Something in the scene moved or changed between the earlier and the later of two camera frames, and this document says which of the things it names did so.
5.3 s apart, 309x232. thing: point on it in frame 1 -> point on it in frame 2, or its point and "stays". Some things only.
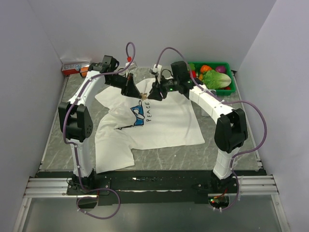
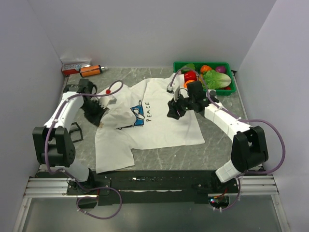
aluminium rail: x=57 y=187 stays
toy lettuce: x=215 y=80 stays
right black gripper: x=155 y=93 -> x=174 y=106
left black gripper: x=129 y=88 -> x=95 y=119
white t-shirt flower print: x=124 y=123 stays
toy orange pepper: x=205 y=67 stays
